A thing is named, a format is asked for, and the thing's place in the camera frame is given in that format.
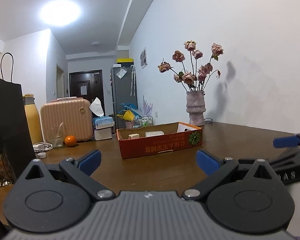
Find dark brown entrance door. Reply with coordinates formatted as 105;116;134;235
69;70;105;117

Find small white box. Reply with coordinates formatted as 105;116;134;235
94;127;113;141

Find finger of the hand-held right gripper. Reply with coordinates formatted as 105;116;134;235
273;130;300;148

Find bright ceiling light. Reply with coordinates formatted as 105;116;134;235
39;0;82;27

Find white card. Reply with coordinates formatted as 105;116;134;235
177;122;198;132

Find pink textured vase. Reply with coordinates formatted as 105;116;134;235
186;91;206;127

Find light wooden room door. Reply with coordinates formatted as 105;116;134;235
56;64;65;99

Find purple feathery decoration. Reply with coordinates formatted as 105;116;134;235
142;95;154;117

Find blue and yellow toy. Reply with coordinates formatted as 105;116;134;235
116;102;139;122

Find rack with bottles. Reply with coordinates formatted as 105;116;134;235
136;116;154;128

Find pink ribbed suitcase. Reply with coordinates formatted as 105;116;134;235
40;97;93;143

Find orange cardboard box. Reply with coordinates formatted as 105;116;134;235
116;122;203;160

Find black paper bag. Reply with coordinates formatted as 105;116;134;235
0;52;37;185

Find orange fruit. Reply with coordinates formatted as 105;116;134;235
65;135;77;147

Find yellow insulated bottle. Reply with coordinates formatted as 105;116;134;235
22;94;43;145

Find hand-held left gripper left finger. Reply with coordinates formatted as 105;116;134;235
16;149;117;201

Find clear glass with straw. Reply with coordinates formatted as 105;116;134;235
49;122;65;148

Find bunch of dried roses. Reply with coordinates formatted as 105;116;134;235
157;40;224;93

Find folded umbrella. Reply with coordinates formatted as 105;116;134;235
130;65;136;96

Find white charger with cable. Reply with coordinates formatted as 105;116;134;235
33;142;54;152

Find blue tissue box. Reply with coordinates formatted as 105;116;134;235
89;97;114;130

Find grey refrigerator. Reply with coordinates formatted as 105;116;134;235
111;65;138;129

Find framed wall picture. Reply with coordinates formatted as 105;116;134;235
140;47;148;69

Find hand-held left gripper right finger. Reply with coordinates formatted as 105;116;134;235
182;149;286;202

